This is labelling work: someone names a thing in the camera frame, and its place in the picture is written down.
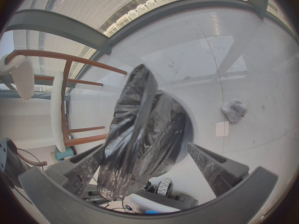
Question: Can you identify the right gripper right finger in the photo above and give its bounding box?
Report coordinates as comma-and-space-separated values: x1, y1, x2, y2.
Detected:
186, 142, 250, 199

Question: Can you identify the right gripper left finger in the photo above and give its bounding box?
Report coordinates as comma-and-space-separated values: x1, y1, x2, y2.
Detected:
63, 144, 106, 198

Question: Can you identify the black plastic bag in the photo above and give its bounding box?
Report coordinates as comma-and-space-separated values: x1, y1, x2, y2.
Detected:
97, 64, 187, 201

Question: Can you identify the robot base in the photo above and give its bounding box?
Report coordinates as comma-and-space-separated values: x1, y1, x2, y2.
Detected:
89, 177, 199, 215

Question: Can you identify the white trash bin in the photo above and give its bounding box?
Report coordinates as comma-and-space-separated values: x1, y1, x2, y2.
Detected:
159, 90, 199, 171

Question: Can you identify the crumpled white paper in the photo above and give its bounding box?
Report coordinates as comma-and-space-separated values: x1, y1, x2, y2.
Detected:
221, 99, 248, 123

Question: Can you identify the window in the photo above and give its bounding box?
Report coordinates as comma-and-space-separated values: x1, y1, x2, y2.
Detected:
0, 0, 298, 97

